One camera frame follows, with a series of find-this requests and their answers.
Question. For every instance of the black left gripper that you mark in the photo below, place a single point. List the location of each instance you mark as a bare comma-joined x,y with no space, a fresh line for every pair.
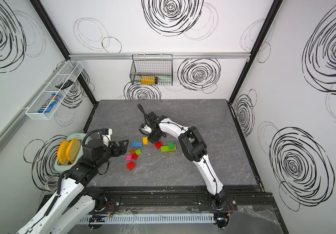
122,150

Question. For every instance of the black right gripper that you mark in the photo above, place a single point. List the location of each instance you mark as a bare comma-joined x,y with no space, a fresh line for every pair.
153,138

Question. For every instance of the yellow lego brick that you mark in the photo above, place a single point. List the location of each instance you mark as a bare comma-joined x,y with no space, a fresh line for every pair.
145,141

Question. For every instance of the lime green long lego brick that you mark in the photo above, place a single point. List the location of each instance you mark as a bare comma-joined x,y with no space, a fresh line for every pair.
165,149

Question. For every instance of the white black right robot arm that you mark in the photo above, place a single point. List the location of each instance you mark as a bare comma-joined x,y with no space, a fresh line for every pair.
193,147

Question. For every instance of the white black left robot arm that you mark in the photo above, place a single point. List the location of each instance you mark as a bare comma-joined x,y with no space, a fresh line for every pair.
73,200

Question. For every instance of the blue lego brick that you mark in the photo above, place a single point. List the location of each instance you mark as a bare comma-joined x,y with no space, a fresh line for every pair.
137,144

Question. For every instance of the small red lego brick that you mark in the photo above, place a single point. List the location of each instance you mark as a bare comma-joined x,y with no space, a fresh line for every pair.
135,156

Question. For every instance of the small lime lego brick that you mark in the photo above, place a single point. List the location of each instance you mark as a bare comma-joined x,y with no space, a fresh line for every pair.
138,152

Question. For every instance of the red lego brick front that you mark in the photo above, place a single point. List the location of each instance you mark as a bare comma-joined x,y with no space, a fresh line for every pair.
131,165

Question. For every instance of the yellow box in basket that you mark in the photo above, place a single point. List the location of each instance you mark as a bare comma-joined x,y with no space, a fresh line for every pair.
148,80

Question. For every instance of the green item in basket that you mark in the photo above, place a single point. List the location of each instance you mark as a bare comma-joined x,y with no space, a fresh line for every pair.
164,80

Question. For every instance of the yellow toast slice right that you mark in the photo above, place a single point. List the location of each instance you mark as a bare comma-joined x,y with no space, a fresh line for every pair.
73,150

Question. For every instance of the yellow toast slice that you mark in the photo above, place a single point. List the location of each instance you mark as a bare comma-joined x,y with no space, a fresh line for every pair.
73,150
61,154

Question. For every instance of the yellow toast slice left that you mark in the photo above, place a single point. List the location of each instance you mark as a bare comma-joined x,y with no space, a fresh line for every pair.
61,154

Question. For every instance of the blue candy packet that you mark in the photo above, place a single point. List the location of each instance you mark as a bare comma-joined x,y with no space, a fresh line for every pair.
50,103

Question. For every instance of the black remote control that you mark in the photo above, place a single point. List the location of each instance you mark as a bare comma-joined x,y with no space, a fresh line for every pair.
65,85

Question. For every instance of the black wire wall basket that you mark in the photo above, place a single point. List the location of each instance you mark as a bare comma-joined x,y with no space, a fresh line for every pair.
149,67

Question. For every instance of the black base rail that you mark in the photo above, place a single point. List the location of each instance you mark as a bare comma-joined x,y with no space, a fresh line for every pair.
196,197

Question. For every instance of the aluminium wall rail back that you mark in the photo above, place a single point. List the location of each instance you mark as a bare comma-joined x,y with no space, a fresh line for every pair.
162,55

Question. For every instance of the aluminium wall rail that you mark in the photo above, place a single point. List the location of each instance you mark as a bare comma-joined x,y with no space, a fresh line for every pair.
162,55
19,119

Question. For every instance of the white slotted cable duct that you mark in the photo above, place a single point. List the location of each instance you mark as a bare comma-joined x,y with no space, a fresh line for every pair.
148,219

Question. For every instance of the white wire shelf basket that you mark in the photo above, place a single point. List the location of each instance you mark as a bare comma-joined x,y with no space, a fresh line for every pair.
70,71

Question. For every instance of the aluminium wall rail left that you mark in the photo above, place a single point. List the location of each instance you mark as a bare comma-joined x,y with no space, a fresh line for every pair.
19,119

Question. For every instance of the black corner frame post left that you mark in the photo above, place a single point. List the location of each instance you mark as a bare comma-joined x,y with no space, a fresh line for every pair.
43,15

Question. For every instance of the black corner frame post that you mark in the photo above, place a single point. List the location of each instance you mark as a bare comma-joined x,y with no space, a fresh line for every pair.
257,45
43,15

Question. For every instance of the black corner frame post right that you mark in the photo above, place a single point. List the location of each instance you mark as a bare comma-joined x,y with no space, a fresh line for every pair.
257,45

